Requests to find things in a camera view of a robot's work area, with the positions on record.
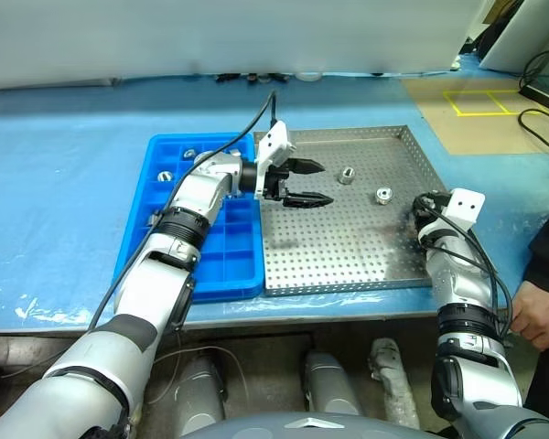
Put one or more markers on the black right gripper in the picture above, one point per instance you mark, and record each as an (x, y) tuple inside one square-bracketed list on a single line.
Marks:
[(423, 209)]

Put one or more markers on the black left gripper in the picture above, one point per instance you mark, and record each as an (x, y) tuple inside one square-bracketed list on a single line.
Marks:
[(276, 185)]

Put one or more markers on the ribbed metal roller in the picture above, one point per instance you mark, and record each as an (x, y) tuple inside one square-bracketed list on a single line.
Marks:
[(383, 195), (164, 176)]

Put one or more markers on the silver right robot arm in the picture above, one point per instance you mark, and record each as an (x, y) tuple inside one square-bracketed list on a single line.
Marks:
[(457, 283)]

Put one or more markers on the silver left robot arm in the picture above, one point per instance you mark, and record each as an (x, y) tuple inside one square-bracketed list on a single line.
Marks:
[(142, 283)]

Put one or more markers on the perforated steel tray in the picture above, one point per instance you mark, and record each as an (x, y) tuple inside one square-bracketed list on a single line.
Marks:
[(347, 238)]

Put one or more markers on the blue compartment tray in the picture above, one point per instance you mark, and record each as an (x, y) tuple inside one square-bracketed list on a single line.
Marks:
[(233, 256)]

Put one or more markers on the person bare hand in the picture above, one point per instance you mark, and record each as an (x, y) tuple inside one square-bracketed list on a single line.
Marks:
[(537, 315)]

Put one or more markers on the small metal nut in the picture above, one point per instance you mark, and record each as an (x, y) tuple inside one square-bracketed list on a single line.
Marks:
[(346, 176)]

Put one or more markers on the brown cardboard sheet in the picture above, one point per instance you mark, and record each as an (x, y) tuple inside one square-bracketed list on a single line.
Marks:
[(485, 130)]

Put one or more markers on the flat black device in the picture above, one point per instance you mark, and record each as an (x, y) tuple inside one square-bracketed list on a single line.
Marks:
[(544, 97)]

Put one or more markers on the grey wrapped table leg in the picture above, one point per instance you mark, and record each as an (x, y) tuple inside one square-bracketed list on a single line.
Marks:
[(393, 384)]

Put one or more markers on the white leaning panel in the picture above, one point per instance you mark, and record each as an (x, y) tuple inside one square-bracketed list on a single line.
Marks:
[(521, 41)]

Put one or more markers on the grey rounded robot leg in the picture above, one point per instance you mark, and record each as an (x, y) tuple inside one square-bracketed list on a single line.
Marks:
[(329, 384), (196, 398)]

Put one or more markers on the blue table cover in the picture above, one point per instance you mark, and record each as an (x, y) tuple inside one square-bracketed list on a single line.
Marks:
[(64, 183)]

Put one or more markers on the grey robot torso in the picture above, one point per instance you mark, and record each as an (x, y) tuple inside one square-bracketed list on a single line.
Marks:
[(302, 427)]

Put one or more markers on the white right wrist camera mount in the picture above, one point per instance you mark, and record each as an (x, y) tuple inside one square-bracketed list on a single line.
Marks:
[(464, 206)]

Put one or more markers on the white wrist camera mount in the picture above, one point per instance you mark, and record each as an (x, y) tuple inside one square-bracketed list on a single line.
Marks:
[(464, 206), (274, 142)]

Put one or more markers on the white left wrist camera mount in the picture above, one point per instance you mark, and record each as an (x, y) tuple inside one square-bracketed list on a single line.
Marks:
[(274, 142)]

